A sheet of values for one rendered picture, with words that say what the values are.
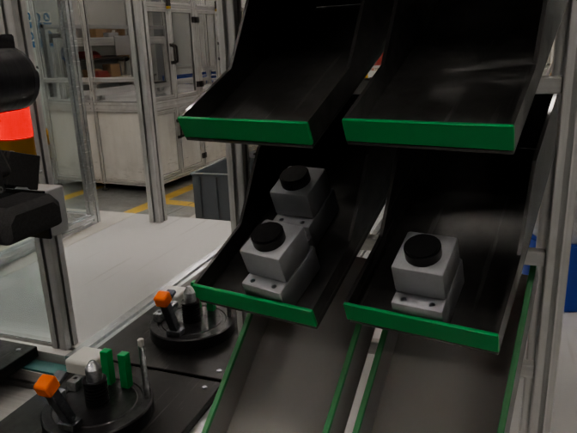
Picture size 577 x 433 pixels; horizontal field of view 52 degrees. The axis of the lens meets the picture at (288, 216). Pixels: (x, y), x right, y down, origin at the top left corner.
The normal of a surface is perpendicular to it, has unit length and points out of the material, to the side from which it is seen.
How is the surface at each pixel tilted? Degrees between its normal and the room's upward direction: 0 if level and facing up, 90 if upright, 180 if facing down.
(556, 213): 90
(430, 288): 115
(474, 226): 25
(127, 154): 90
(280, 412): 45
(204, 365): 0
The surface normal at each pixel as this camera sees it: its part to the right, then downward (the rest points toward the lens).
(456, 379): -0.38, -0.49
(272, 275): -0.50, 0.64
